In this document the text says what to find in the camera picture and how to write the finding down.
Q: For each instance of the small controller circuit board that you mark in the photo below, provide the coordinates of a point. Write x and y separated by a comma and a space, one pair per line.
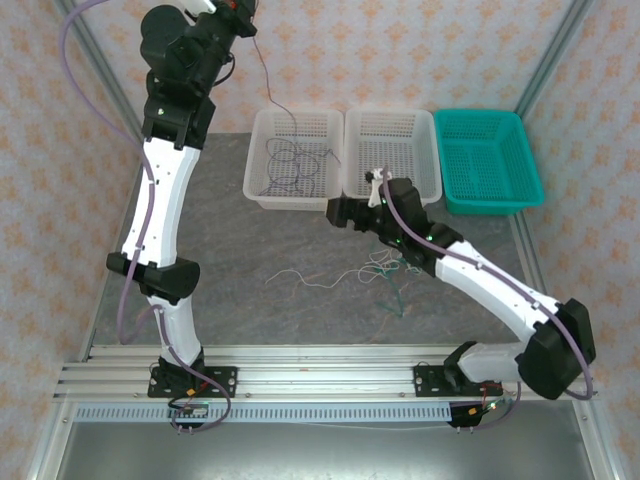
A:
192, 411
485, 409

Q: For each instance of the teal perforated plastic basket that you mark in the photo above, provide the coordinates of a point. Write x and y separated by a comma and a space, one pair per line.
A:
520, 150

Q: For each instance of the white perforated plastic basket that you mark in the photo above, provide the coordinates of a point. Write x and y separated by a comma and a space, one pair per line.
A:
350, 150
260, 150

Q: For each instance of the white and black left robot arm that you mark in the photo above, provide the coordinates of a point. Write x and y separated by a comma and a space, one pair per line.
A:
160, 200

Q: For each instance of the aluminium frame post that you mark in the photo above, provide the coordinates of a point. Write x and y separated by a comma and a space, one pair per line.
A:
112, 82
550, 55

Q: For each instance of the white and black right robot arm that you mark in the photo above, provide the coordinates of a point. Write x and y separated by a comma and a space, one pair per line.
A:
480, 285

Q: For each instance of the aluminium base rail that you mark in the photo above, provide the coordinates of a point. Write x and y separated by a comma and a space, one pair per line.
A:
325, 372

